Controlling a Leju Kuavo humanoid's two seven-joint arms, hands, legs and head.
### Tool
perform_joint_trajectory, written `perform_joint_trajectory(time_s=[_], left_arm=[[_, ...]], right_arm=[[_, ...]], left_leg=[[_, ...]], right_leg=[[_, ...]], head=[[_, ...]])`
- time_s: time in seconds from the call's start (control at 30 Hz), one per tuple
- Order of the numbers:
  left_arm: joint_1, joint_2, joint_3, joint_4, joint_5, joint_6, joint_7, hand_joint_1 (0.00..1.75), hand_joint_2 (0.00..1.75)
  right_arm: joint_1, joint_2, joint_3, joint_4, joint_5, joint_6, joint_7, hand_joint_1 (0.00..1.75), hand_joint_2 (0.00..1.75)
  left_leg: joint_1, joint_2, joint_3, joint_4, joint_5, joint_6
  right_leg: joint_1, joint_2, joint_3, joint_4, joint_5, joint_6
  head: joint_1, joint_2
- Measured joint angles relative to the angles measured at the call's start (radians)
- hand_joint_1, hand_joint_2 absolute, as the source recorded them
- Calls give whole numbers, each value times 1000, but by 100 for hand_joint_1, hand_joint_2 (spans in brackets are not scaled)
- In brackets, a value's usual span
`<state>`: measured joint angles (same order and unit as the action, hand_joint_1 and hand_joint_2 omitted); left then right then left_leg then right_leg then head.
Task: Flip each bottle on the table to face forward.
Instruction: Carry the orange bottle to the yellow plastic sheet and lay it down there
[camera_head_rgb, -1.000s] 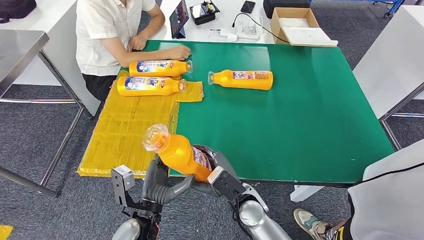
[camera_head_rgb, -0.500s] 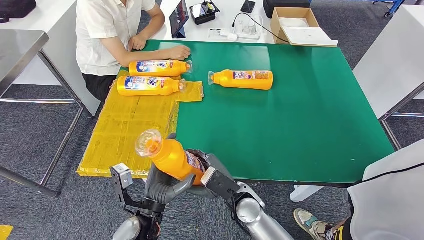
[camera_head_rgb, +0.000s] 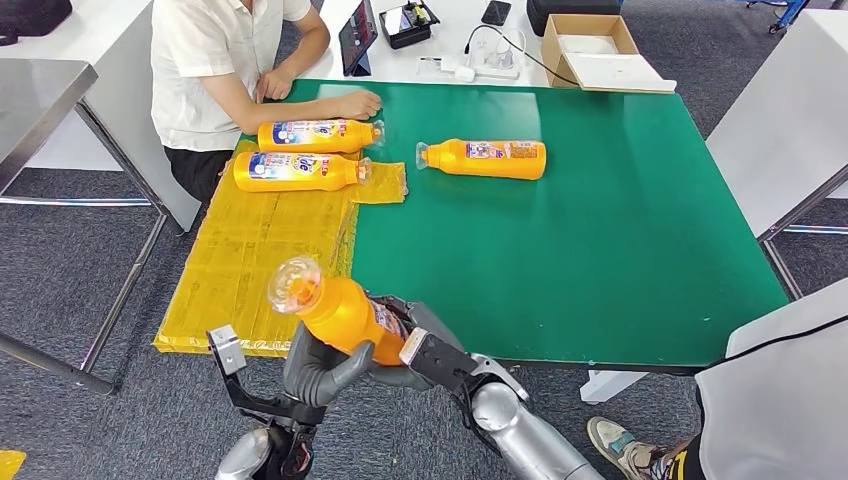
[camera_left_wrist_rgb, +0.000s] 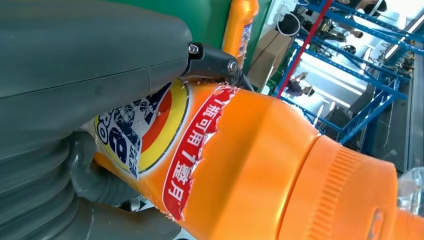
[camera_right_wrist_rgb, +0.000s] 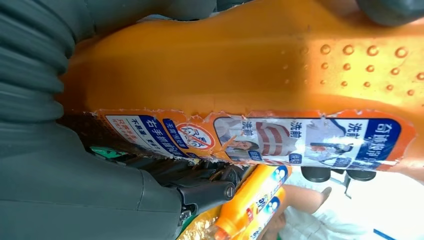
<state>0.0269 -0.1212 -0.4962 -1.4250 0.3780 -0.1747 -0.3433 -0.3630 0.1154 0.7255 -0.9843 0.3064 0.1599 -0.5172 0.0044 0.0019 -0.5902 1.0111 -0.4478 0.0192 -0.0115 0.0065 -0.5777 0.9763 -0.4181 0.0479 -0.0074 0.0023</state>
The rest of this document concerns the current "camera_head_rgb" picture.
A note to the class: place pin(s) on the white flat box lid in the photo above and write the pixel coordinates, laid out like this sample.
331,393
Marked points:
619,74

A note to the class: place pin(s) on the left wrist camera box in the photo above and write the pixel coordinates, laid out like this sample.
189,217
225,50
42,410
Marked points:
226,350

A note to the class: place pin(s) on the blue metal cart frame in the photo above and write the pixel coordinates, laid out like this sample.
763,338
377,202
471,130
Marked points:
792,14

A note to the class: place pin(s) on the steel table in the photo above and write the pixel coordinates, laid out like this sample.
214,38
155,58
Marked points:
36,93

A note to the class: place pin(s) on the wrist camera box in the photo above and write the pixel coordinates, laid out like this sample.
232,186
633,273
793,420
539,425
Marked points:
440,361
226,350

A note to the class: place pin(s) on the brown cardboard box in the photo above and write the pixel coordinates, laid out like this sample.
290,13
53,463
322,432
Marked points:
550,52

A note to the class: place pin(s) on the yellow floor marker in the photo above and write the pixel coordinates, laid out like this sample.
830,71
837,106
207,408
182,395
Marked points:
9,465

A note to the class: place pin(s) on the orange detergent bottle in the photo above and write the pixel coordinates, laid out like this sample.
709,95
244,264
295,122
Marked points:
344,175
344,139
450,159
338,314

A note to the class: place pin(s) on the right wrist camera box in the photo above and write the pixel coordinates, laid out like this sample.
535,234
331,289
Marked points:
440,361

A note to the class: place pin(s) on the black smartphone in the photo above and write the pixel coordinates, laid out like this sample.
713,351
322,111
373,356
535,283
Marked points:
495,13

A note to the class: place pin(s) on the white power strip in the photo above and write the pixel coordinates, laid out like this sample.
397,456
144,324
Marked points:
489,71

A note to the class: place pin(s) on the white table leg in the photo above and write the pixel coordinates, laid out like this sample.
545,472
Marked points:
609,387

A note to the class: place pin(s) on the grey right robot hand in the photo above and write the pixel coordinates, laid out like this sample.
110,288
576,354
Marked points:
430,318

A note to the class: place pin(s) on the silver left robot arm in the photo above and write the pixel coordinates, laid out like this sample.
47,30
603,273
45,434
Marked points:
245,457

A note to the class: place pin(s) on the white charger plug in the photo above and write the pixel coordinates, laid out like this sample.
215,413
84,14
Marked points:
464,74

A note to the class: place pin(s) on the person's left hand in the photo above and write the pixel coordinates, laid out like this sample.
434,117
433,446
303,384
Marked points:
273,83

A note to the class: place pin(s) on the black tray with small items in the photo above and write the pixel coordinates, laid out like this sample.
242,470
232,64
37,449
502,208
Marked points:
407,25

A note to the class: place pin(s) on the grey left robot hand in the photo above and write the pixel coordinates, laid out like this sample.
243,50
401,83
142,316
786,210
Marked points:
318,378

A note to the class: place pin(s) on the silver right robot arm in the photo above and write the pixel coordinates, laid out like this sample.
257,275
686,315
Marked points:
523,430

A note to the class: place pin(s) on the person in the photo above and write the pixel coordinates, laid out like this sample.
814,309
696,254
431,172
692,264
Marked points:
199,66
782,397

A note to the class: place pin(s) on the black tablet on stand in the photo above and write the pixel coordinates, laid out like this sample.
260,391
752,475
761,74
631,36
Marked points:
356,38

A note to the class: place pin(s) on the person's right hand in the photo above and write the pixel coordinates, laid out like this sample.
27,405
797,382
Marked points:
361,106

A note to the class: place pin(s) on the yellow taped cardboard sheet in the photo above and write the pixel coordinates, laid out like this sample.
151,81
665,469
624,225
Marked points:
252,265

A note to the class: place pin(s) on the person's left forearm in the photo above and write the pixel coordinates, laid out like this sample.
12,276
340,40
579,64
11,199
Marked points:
311,52

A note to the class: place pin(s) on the black bag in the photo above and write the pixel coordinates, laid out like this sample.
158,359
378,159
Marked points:
32,16

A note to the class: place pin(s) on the person's right forearm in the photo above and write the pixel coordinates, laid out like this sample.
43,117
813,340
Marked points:
295,116

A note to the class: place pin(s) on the white table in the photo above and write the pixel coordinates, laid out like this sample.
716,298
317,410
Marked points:
126,86
768,132

